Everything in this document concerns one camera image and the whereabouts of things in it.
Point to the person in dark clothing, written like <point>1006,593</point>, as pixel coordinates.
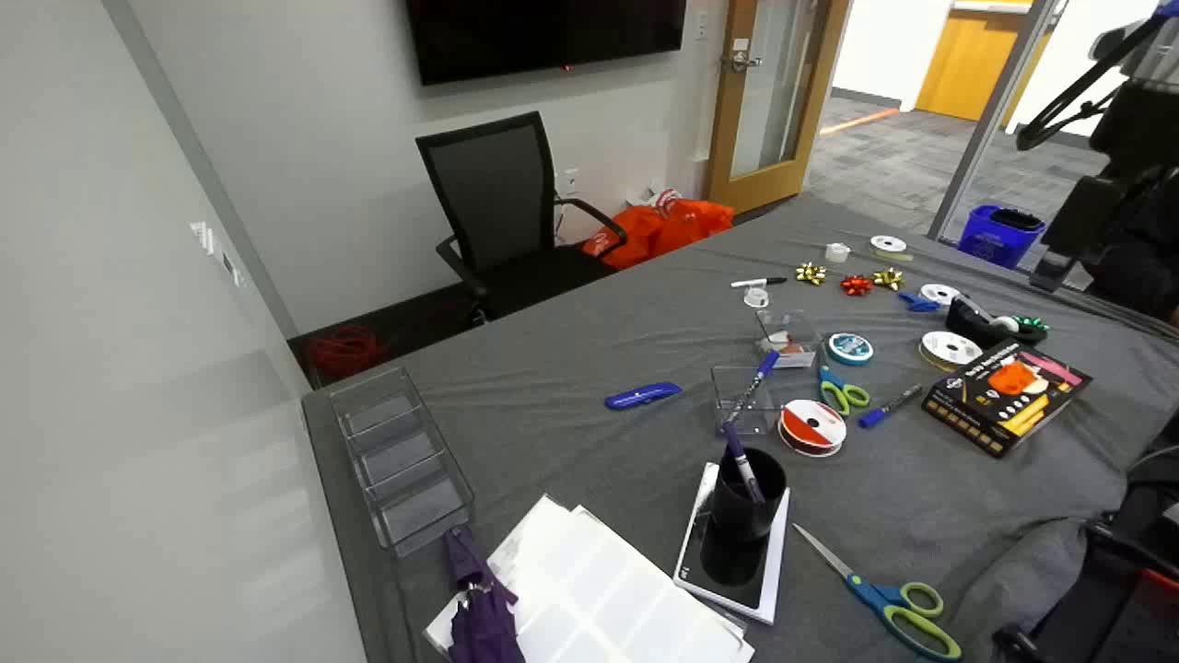
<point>1130,206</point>

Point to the blue white pen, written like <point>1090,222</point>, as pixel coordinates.
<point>757,380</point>

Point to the purple pen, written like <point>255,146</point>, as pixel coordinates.
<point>742,464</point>

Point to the blue marker pen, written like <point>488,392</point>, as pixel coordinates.
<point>641,394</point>
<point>886,406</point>

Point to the small green scissors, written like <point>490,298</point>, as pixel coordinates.
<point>845,394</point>

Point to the blue plastic bin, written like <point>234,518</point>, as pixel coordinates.
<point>995,234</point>

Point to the purple glove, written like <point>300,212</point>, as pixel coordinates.
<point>481,614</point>

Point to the large blue green scissors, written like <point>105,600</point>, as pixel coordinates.
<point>915,620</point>

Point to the white wall outlet plate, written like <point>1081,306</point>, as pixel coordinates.
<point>568,183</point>

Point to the red gift bow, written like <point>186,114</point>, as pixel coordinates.
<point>858,285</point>

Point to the black printed flat package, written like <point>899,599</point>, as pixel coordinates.
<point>1005,399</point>

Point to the black pen cup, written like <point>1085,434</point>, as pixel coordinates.
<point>742,527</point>

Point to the black wall television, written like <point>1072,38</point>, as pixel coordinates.
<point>541,29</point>

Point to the black tape dispenser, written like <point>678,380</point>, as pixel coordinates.
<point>979,322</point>

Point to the teal ribbon spool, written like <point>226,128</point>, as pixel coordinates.
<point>848,347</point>

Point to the white paper sheets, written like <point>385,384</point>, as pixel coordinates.
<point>603,589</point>

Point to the small white tape roll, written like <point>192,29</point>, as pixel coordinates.
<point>757,296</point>

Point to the white marker black cap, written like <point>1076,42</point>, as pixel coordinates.
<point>757,280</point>

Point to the black mesh office chair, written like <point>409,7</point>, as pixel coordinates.
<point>498,195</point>

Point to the clear container with contents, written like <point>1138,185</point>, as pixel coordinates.
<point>795,353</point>

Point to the grey tablecloth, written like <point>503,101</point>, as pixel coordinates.
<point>592,334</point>

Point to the white ribbon spool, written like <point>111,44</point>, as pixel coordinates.
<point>886,244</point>
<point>948,352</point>
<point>942,292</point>

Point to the clear tape roll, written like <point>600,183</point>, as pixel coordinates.
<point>839,250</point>

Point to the clear compartment tray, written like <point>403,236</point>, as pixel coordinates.
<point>401,463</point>

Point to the gold gift bow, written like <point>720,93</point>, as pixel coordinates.
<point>811,275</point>
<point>886,276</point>

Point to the yellow wooden door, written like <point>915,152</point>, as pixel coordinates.
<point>969,60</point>

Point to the orange ribbon spool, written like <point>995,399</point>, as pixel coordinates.
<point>811,430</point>

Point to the green gift bow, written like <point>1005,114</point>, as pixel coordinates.
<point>1033,329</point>

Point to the orange plastic bag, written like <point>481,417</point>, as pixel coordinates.
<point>659,228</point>

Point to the white wall thermostat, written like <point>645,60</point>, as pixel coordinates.
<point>207,236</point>

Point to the wooden framed glass door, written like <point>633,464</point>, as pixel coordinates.
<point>725,110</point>

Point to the grey metal door post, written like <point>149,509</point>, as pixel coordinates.
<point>995,110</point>

